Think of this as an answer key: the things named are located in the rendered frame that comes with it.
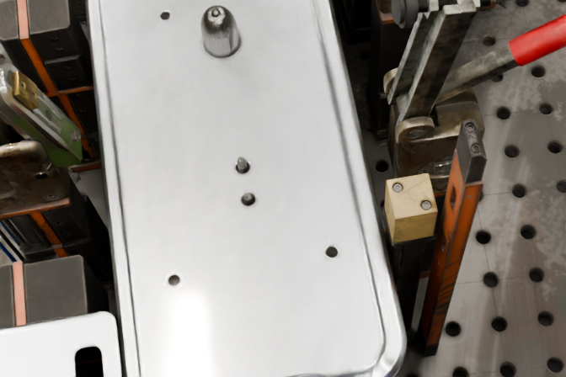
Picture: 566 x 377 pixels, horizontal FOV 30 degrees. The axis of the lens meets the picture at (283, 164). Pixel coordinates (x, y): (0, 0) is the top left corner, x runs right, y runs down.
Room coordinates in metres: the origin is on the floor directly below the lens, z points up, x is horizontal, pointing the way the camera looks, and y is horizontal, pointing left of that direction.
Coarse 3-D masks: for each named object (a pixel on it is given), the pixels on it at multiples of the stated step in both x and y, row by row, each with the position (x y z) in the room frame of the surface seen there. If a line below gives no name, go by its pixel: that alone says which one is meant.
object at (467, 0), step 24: (408, 0) 0.38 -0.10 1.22; (432, 0) 0.38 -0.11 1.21; (456, 0) 0.38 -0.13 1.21; (480, 0) 0.38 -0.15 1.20; (408, 24) 0.37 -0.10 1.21; (432, 24) 0.39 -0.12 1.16; (456, 24) 0.37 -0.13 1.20; (408, 48) 0.40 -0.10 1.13; (432, 48) 0.37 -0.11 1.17; (456, 48) 0.37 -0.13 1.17; (408, 72) 0.39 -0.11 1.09; (432, 72) 0.37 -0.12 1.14; (408, 96) 0.37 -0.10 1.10; (432, 96) 0.37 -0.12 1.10
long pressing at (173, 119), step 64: (128, 0) 0.56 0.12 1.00; (192, 0) 0.55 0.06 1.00; (256, 0) 0.54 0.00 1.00; (320, 0) 0.53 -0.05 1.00; (128, 64) 0.50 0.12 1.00; (192, 64) 0.49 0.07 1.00; (256, 64) 0.48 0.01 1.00; (320, 64) 0.47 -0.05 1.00; (128, 128) 0.43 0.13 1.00; (192, 128) 0.42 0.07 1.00; (256, 128) 0.41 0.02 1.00; (320, 128) 0.41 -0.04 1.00; (128, 192) 0.37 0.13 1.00; (192, 192) 0.36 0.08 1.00; (256, 192) 0.35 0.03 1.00; (320, 192) 0.35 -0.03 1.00; (128, 256) 0.31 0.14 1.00; (192, 256) 0.31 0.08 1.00; (256, 256) 0.30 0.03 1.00; (320, 256) 0.29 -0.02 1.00; (384, 256) 0.28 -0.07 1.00; (128, 320) 0.26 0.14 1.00; (192, 320) 0.25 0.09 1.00; (256, 320) 0.24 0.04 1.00; (320, 320) 0.24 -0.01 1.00; (384, 320) 0.23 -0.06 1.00
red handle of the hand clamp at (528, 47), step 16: (560, 16) 0.40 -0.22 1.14; (528, 32) 0.39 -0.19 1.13; (544, 32) 0.39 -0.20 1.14; (560, 32) 0.38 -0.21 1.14; (512, 48) 0.39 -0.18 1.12; (528, 48) 0.38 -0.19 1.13; (544, 48) 0.38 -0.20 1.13; (560, 48) 0.38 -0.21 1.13; (480, 64) 0.39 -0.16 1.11; (496, 64) 0.38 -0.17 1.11; (512, 64) 0.38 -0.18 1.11; (448, 80) 0.39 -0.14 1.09; (464, 80) 0.38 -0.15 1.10; (480, 80) 0.38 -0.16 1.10; (400, 96) 0.39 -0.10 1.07; (448, 96) 0.38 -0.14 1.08; (400, 112) 0.38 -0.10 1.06
